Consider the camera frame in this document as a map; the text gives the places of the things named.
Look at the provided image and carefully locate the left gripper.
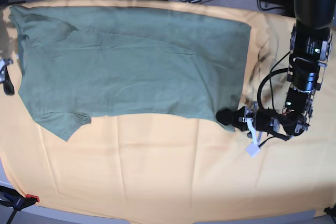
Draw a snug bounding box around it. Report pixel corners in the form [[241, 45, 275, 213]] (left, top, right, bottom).
[[216, 102, 281, 137]]

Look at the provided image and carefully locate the green T-shirt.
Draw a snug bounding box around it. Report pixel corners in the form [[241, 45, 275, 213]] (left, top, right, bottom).
[[9, 6, 250, 141]]

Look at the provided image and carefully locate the orange table cloth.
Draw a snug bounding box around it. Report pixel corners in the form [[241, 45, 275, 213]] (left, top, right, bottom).
[[0, 0, 336, 221]]

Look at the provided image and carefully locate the black red table clamp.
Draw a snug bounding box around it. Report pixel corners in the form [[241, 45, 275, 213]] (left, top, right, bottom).
[[1, 186, 40, 224]]

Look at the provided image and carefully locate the black corner clamp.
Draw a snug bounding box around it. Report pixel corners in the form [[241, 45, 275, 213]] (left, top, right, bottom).
[[324, 206, 336, 218]]

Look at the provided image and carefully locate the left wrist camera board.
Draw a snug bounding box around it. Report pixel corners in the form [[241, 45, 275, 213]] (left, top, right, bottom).
[[245, 143, 261, 157]]

